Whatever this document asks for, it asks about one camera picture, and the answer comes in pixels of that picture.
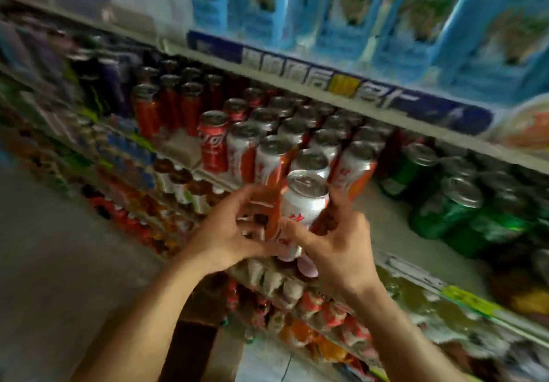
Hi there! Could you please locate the red cola can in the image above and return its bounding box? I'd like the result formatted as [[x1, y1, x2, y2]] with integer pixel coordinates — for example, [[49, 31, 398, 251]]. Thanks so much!
[[198, 110, 230, 173]]

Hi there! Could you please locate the person's right forearm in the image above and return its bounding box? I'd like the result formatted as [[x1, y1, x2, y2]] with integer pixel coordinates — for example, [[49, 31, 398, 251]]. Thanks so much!
[[341, 277, 470, 382]]

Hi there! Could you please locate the yellow green price label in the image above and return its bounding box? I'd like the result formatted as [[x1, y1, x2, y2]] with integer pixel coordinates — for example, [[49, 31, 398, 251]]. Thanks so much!
[[441, 284, 503, 319]]

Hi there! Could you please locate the blue shelf label strip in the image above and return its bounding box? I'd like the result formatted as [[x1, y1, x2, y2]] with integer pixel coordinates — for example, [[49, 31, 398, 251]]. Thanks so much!
[[186, 30, 495, 136]]

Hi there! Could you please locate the row of brown-capped bottles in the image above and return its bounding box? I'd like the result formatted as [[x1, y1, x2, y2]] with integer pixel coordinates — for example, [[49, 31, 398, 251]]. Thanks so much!
[[152, 158, 226, 216]]

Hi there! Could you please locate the white orange drink can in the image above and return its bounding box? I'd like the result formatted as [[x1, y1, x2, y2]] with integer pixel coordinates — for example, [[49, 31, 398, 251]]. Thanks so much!
[[274, 170, 331, 263]]

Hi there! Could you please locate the group of white orange cans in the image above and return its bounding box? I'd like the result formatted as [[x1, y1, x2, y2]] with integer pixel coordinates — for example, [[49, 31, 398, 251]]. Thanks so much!
[[226, 95, 379, 200]]

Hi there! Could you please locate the person's left forearm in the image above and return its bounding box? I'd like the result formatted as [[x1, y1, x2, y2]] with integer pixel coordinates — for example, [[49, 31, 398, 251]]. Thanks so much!
[[71, 251, 217, 382]]

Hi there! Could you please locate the person's left hand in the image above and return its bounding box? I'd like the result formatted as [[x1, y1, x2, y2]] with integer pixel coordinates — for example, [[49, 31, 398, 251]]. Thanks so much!
[[184, 185, 284, 276]]

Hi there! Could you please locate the group of green cans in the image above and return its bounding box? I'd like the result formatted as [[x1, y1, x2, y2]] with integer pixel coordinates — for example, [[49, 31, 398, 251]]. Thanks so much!
[[377, 141, 549, 262]]

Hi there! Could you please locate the group of dark cans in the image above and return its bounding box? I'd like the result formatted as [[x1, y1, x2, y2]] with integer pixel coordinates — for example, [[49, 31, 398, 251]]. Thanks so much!
[[66, 49, 144, 117]]

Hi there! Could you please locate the person's right hand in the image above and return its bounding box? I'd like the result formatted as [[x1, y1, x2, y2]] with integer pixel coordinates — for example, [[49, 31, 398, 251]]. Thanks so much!
[[279, 188, 379, 299]]

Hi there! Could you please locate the row of blue drink bottles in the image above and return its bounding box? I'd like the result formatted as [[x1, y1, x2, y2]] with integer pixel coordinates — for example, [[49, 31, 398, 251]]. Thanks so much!
[[92, 131, 156, 190]]

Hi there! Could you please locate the brown cardboard box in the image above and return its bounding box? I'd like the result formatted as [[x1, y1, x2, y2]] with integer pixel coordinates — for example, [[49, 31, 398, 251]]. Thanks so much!
[[161, 272, 247, 382]]

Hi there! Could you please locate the row of slim red cans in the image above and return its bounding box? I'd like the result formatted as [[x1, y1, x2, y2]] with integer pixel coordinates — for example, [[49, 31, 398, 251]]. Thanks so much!
[[131, 67, 226, 139]]

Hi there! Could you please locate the metal shelf rack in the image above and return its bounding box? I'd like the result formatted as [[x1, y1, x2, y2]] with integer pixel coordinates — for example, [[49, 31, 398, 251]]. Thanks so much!
[[0, 0, 549, 382]]

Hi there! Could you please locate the row of blue packets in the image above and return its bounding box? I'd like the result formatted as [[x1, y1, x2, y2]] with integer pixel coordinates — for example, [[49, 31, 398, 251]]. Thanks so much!
[[188, 0, 549, 106]]

